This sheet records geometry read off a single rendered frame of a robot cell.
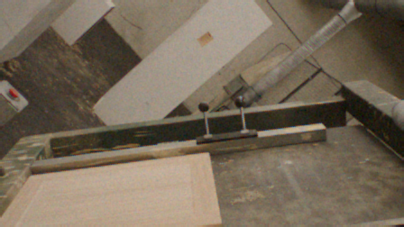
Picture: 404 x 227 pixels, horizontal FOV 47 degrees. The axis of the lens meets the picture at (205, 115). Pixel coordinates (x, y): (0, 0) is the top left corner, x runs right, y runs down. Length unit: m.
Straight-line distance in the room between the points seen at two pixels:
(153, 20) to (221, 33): 4.52
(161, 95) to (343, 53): 5.55
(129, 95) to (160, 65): 0.46
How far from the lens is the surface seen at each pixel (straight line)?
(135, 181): 1.38
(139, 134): 1.75
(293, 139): 1.54
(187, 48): 4.98
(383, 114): 1.51
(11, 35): 3.71
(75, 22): 6.31
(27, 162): 1.61
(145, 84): 5.07
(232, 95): 7.06
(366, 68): 10.13
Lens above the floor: 1.65
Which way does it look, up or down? 9 degrees down
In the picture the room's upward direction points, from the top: 50 degrees clockwise
